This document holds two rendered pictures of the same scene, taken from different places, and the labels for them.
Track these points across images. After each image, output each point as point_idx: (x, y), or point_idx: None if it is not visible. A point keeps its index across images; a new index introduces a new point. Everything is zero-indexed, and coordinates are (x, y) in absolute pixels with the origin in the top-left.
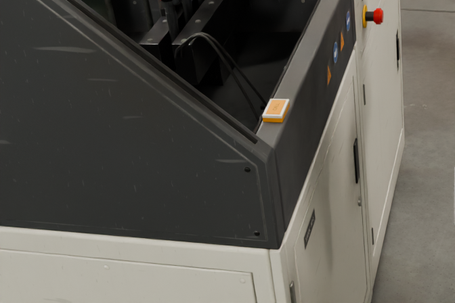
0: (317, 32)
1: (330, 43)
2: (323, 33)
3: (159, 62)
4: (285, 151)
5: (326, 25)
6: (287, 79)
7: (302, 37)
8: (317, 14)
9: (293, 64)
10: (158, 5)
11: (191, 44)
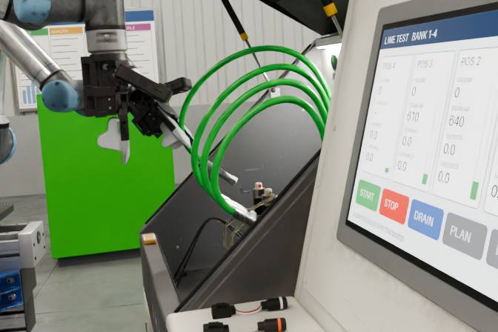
0: (157, 275)
1: (153, 298)
2: (152, 276)
3: (190, 178)
4: (141, 252)
5: (154, 280)
6: (156, 252)
7: (167, 271)
8: (168, 285)
9: (159, 258)
10: None
11: (236, 238)
